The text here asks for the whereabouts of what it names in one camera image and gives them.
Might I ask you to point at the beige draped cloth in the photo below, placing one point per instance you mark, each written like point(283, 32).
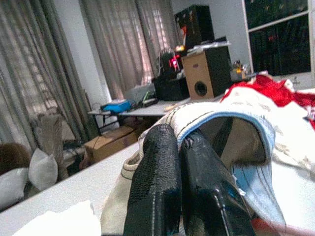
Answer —
point(50, 132)

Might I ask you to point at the tall black speaker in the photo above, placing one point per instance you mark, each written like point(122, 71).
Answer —
point(197, 24)

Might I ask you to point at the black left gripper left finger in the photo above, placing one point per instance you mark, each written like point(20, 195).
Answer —
point(155, 172)

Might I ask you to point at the cream garment with dark stitching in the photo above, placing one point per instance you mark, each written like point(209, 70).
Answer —
point(118, 196)

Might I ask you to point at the grey folding table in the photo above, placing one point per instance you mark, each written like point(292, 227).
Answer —
point(147, 110)

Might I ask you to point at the white paper sheet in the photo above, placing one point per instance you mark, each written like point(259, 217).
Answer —
point(61, 221)

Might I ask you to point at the brown round object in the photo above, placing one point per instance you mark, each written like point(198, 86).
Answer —
point(12, 157)

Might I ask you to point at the brown cardboard box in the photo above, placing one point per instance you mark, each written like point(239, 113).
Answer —
point(110, 145)

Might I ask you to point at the red garment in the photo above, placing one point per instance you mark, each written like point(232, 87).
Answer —
point(270, 86)

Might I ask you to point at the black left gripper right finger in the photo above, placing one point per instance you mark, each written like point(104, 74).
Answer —
point(204, 191)

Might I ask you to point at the white framed dark window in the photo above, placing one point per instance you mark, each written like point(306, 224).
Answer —
point(278, 37)

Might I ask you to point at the blue flat case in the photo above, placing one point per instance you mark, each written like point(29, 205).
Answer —
point(115, 107)

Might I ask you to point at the grey sheer curtain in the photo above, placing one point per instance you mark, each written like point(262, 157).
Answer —
point(123, 44)
point(32, 61)

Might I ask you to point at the device with red light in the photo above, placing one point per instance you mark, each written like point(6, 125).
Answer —
point(172, 61)

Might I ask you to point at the white table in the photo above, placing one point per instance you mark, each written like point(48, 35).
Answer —
point(73, 182)

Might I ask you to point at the brown wooden speaker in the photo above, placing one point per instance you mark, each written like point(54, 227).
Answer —
point(197, 73)

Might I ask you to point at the white shirt with blue collar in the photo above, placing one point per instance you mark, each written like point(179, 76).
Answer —
point(283, 137)

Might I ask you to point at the black box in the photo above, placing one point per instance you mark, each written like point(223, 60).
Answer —
point(169, 88)

